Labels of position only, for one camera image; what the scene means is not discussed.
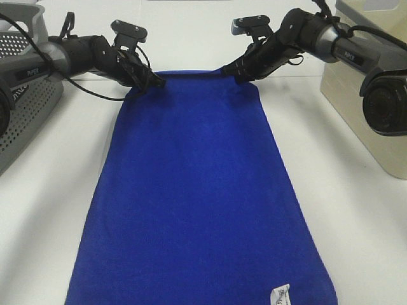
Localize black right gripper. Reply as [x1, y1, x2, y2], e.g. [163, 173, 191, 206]
[221, 8, 306, 84]

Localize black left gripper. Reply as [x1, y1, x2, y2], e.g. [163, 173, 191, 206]
[92, 36, 165, 95]

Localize blue microfibre towel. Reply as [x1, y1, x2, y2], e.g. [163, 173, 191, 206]
[66, 70, 338, 304]

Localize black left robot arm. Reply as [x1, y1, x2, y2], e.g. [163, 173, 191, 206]
[1, 36, 165, 135]

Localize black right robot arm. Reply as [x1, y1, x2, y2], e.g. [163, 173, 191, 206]
[221, 4, 406, 136]

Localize beige plastic storage bin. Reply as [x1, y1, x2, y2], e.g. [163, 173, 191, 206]
[321, 1, 406, 179]

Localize grey perforated plastic basket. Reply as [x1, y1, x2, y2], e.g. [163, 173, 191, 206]
[1, 2, 64, 172]

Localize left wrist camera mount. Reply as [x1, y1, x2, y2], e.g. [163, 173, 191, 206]
[111, 20, 148, 53]

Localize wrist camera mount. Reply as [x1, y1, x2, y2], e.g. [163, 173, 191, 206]
[111, 20, 148, 53]
[231, 15, 273, 42]

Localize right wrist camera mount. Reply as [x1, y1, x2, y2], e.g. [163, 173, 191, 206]
[231, 15, 273, 42]

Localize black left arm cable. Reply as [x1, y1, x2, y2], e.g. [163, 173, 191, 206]
[0, 11, 153, 102]

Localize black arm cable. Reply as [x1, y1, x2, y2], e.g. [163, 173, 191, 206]
[0, 11, 153, 102]
[287, 0, 407, 66]

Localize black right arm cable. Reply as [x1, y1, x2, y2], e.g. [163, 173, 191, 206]
[287, 0, 407, 66]

